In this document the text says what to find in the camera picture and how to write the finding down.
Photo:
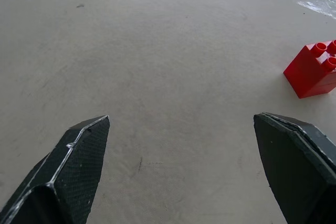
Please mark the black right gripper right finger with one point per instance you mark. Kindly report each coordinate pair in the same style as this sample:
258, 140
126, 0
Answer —
294, 166

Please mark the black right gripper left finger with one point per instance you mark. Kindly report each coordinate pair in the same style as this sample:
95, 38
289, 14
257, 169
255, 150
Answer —
68, 171

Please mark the red toy building brick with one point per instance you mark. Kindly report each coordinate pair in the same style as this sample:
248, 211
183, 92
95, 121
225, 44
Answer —
312, 74

